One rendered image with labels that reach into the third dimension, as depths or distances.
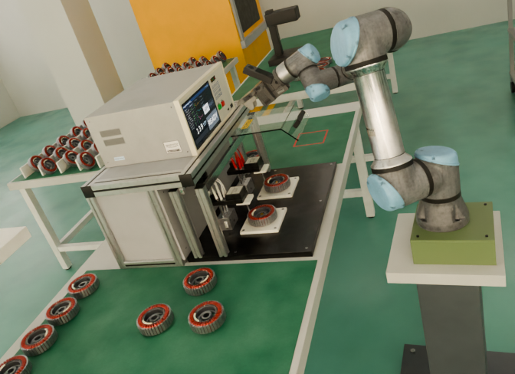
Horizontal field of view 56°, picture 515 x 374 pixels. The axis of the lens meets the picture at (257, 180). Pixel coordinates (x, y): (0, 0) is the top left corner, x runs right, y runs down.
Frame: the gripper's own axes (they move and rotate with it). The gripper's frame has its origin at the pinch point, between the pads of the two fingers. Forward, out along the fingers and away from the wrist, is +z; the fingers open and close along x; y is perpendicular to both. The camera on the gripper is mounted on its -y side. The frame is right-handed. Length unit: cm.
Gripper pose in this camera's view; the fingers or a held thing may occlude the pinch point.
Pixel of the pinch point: (238, 102)
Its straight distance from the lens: 187.8
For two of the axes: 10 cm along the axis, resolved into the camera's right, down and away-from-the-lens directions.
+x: 2.6, -5.0, 8.3
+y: 6.4, 7.3, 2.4
